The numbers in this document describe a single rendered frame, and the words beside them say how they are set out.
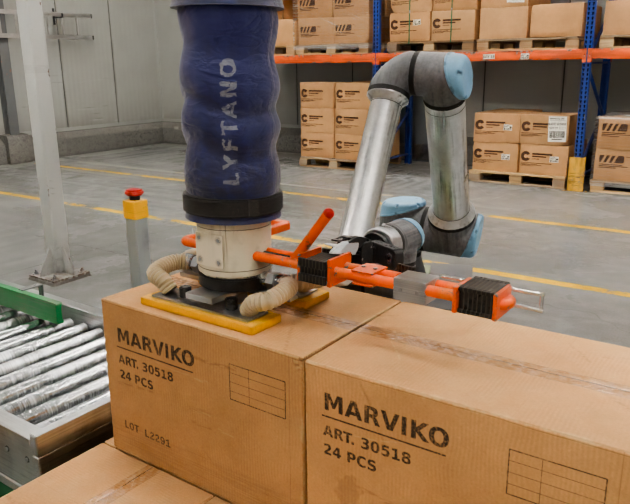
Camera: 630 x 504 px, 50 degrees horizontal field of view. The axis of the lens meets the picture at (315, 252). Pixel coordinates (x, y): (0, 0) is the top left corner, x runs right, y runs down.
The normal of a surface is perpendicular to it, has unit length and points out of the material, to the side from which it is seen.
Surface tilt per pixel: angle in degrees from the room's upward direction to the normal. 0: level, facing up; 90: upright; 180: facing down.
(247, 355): 89
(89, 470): 0
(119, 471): 0
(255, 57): 81
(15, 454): 90
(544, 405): 0
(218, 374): 89
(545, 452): 90
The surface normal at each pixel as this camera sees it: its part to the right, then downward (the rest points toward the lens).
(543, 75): -0.56, 0.23
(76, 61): 0.83, 0.14
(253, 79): 0.59, 0.09
